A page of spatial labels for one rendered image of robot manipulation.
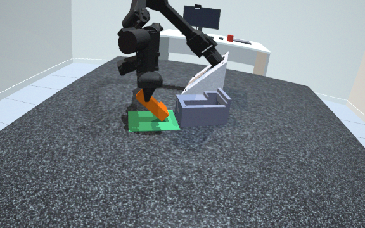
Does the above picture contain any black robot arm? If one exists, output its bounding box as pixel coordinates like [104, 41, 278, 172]
[117, 0, 225, 76]

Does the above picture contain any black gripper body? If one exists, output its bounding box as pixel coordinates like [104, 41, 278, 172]
[137, 48, 163, 88]

